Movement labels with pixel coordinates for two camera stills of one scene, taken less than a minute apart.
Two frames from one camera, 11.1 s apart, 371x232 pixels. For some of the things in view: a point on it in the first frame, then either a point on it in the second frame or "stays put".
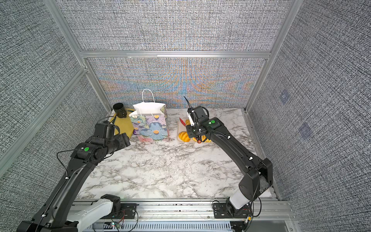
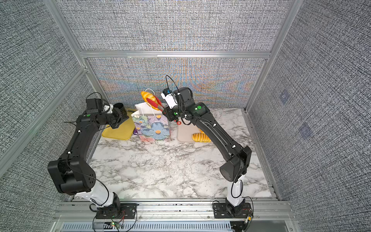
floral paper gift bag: (149, 120) stays put
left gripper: (123, 139) -> (121, 118)
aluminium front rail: (203, 210) stays put
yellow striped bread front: (203, 137) stays put
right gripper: (191, 134) -> (170, 114)
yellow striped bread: (184, 136) -> (145, 95)
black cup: (120, 110) stays put
